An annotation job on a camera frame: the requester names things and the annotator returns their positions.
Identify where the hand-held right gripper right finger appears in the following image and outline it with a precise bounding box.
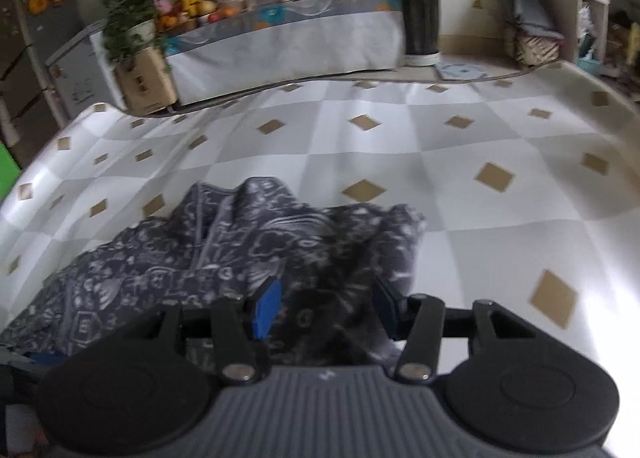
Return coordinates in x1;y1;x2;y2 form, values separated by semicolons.
371;277;538;385

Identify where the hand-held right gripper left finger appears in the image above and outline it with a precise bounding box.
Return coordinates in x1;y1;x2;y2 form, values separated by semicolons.
117;276;283;385

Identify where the grey patterned fleece jacket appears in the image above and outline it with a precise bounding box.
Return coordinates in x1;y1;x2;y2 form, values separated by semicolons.
0;177;427;370

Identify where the grey white checkered tablecloth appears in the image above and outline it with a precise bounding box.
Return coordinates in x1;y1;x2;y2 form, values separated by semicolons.
0;62;640;458

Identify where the pale blue flat mat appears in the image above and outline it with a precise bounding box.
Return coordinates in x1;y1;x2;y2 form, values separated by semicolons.
433;62;489;83

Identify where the white pot saucer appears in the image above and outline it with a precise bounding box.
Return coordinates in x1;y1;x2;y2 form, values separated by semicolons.
401;50;444;69

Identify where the cardboard box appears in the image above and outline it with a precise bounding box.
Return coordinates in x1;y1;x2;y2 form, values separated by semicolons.
113;46;179;117

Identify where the cloth-covered side table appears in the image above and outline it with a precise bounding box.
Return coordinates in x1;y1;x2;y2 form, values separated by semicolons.
164;0;407;107

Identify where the green plastic chair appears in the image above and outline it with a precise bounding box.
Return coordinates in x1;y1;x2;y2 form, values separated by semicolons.
0;139;24;212

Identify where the woven patterned basket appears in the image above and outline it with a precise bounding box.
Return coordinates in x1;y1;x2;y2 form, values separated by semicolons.
504;20;562;67

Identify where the pile of fruit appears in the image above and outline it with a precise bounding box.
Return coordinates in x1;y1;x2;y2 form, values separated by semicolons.
154;0;247;32

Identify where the stack of cardboard boxes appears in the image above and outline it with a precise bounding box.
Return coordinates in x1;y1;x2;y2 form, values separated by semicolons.
0;12;67;159

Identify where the grey folded bag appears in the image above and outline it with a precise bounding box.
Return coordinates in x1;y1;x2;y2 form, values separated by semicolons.
496;0;567;42

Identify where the white shelf unit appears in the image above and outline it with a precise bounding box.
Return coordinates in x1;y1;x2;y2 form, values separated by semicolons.
539;0;640;99

